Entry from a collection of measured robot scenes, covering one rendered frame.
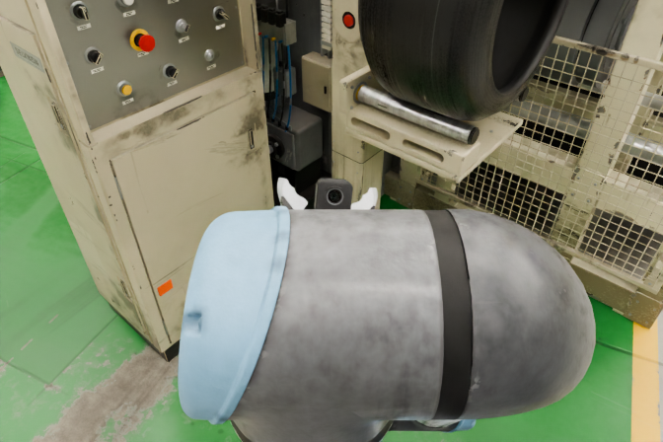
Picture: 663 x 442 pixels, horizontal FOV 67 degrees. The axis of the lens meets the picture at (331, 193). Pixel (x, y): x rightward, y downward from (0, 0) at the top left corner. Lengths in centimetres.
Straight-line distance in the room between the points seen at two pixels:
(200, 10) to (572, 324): 126
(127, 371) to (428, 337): 174
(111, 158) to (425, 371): 116
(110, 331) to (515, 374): 188
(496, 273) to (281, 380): 11
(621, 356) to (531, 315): 185
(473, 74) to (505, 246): 82
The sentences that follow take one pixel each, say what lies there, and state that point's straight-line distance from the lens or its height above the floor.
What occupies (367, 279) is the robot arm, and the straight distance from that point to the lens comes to 24.
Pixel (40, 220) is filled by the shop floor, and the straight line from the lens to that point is 267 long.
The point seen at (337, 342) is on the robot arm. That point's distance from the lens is 24.
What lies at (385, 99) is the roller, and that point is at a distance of 133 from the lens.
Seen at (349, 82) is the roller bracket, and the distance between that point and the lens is 135.
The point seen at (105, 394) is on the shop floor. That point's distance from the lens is 192.
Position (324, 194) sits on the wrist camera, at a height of 114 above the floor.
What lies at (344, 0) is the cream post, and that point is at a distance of 142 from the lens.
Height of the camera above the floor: 154
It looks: 39 degrees down
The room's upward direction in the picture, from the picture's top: straight up
